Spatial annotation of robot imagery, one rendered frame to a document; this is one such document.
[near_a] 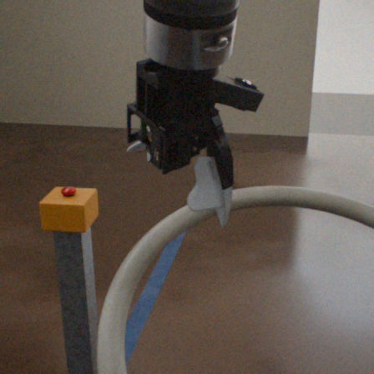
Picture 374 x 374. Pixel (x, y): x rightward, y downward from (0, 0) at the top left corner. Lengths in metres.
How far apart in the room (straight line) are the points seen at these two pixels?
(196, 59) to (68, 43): 6.21
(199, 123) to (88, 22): 6.04
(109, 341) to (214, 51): 0.32
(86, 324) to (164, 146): 1.02
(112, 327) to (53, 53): 6.29
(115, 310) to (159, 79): 0.26
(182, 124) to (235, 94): 0.08
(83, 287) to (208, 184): 0.89
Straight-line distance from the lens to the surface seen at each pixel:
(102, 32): 6.49
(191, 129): 0.53
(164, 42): 0.48
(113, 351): 0.56
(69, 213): 1.30
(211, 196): 0.57
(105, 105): 6.61
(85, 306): 1.45
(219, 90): 0.54
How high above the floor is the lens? 1.56
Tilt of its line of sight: 20 degrees down
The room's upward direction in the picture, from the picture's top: straight up
